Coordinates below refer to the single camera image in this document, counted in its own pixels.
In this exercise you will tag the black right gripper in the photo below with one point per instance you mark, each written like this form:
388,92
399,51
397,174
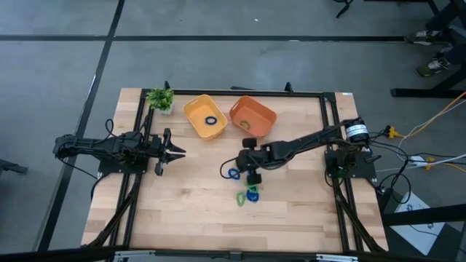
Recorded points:
259,156

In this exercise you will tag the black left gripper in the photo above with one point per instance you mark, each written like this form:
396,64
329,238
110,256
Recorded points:
160,149

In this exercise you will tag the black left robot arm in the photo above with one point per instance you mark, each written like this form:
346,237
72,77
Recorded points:
94,145

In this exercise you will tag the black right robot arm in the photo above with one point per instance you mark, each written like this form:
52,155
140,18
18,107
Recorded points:
309,140

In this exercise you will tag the orange plastic bin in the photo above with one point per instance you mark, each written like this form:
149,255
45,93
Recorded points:
258,116

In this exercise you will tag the yellow plastic bin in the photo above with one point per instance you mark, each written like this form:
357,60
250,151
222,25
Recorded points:
198,109

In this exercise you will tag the green plant in white pot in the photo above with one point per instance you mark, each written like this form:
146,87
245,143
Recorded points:
161,99

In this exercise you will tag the black crossbar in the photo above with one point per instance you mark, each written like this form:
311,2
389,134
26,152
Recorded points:
54,255

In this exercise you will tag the black furniture foot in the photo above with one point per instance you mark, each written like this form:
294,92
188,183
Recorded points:
12,167

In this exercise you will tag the white power strip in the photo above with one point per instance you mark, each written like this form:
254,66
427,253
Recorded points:
418,160

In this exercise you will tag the black chair base leg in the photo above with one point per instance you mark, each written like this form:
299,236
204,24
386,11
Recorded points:
344,9

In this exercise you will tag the black beam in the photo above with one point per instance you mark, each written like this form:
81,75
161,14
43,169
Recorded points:
418,216

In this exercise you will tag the white box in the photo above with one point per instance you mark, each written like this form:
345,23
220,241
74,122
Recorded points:
418,229

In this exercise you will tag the black desk leg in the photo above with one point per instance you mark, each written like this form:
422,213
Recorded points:
418,92

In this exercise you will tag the person's foot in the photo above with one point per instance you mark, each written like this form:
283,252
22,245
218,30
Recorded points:
422,37
433,67

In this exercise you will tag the person's leg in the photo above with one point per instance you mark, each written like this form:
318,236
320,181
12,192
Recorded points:
448,14

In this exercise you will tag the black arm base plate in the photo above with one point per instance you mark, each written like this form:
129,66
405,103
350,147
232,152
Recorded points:
122,166
360,163

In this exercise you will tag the black frame mount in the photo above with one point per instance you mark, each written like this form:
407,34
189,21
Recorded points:
167,85
288,87

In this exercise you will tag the black aluminium table frame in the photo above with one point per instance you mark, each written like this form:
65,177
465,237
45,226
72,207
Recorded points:
255,93

